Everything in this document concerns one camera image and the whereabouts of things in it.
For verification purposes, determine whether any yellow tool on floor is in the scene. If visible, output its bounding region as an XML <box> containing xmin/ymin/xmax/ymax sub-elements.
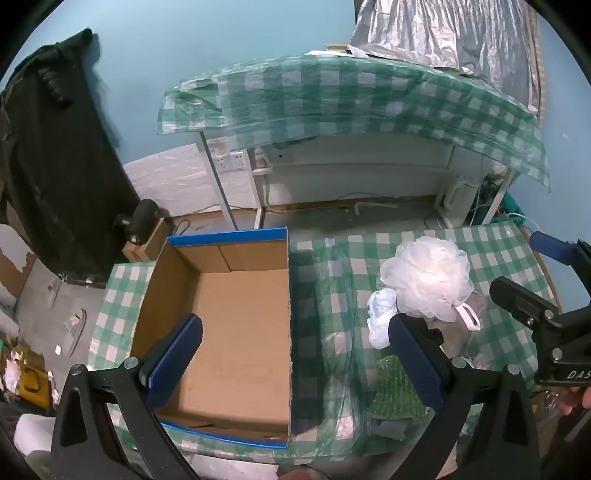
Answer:
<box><xmin>18</xmin><ymin>367</ymin><xmax>54</xmax><ymax>411</ymax></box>

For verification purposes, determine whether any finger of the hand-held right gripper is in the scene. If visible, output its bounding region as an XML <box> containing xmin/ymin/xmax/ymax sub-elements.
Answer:
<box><xmin>489</xmin><ymin>276</ymin><xmax>561</xmax><ymax>330</ymax></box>
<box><xmin>529</xmin><ymin>231</ymin><xmax>591</xmax><ymax>278</ymax></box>

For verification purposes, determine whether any white plastic lump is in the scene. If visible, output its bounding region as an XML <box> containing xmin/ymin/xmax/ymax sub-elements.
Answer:
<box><xmin>14</xmin><ymin>413</ymin><xmax>58</xmax><ymax>460</ymax></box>

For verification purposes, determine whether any black roller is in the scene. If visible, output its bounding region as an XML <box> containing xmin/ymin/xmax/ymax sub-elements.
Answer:
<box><xmin>115</xmin><ymin>198</ymin><xmax>162</xmax><ymax>245</ymax></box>

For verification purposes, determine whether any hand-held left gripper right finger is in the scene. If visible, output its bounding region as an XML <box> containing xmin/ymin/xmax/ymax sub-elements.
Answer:
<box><xmin>388</xmin><ymin>313</ymin><xmax>541</xmax><ymax>480</ymax></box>

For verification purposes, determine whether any white kettle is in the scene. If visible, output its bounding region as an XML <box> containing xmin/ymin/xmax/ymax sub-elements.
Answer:
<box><xmin>436</xmin><ymin>178</ymin><xmax>481</xmax><ymax>229</ymax></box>

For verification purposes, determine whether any black hanging cloth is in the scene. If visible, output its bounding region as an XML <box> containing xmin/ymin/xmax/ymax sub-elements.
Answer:
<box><xmin>0</xmin><ymin>28</ymin><xmax>141</xmax><ymax>289</ymax></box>

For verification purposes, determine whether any green checkered tablecloth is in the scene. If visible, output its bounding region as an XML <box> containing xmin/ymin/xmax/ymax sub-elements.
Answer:
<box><xmin>88</xmin><ymin>219</ymin><xmax>561</xmax><ymax>457</ymax></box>
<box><xmin>157</xmin><ymin>51</ymin><xmax>551</xmax><ymax>192</ymax></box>

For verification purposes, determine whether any dark grey cloth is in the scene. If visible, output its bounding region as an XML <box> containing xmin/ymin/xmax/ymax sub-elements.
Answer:
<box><xmin>372</xmin><ymin>415</ymin><xmax>419</xmax><ymax>441</ymax></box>

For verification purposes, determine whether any green cloth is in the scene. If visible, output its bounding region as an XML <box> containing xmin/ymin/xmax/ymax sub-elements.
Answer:
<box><xmin>367</xmin><ymin>355</ymin><xmax>430</xmax><ymax>421</ymax></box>

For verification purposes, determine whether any white power strip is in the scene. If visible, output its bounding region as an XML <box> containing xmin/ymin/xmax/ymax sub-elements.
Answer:
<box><xmin>254</xmin><ymin>147</ymin><xmax>296</xmax><ymax>168</ymax></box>
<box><xmin>215</xmin><ymin>150</ymin><xmax>246</xmax><ymax>174</ymax></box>

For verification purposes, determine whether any person's right hand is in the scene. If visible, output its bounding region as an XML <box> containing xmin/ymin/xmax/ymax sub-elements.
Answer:
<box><xmin>558</xmin><ymin>387</ymin><xmax>591</xmax><ymax>416</ymax></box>

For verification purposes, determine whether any white desk frame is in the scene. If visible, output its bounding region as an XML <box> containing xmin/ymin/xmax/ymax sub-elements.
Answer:
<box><xmin>194</xmin><ymin>129</ymin><xmax>515</xmax><ymax>232</ymax></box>

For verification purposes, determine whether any white slipper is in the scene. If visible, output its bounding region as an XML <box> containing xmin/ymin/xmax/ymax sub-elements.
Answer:
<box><xmin>62</xmin><ymin>308</ymin><xmax>88</xmax><ymax>356</ymax></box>

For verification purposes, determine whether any teal bag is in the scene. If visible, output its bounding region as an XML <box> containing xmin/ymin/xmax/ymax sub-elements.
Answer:
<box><xmin>501</xmin><ymin>189</ymin><xmax>527</xmax><ymax>227</ymax></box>

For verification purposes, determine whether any blue-rimmed cardboard box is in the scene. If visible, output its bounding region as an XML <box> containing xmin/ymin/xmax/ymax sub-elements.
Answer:
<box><xmin>130</xmin><ymin>226</ymin><xmax>295</xmax><ymax>450</ymax></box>

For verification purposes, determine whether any small cardboard box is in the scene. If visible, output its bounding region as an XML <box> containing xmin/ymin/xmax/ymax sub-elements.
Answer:
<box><xmin>122</xmin><ymin>217</ymin><xmax>167</xmax><ymax>264</ymax></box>

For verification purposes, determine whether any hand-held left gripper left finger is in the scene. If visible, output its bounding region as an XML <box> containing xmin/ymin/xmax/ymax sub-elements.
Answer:
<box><xmin>50</xmin><ymin>313</ymin><xmax>204</xmax><ymax>480</ymax></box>

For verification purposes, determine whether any silver foil curtain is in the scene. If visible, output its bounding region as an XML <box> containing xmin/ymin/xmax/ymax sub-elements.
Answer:
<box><xmin>349</xmin><ymin>0</ymin><xmax>541</xmax><ymax>114</ymax></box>

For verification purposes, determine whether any white plastic bag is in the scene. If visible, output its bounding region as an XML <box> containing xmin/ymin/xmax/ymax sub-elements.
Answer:
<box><xmin>367</xmin><ymin>288</ymin><xmax>400</xmax><ymax>350</ymax></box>

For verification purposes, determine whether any white mesh bath pouf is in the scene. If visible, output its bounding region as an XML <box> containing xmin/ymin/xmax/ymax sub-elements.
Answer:
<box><xmin>379</xmin><ymin>235</ymin><xmax>482</xmax><ymax>332</ymax></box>

